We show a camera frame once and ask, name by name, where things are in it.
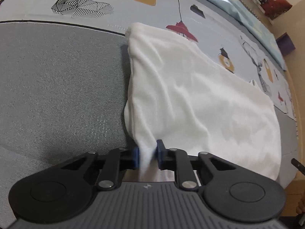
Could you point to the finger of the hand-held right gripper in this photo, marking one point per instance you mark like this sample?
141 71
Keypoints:
299 166

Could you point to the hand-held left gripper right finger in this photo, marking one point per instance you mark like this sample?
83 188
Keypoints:
159 152

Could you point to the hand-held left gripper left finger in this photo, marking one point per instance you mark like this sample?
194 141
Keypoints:
136 158

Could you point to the white garment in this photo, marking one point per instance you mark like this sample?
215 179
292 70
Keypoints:
190 95

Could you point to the person's right hand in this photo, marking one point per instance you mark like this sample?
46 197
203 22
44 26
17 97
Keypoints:
301 208

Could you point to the light blue patterned sheet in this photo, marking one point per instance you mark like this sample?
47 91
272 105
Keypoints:
250 21

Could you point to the dark red pillow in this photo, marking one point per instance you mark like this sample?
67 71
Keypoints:
275 4

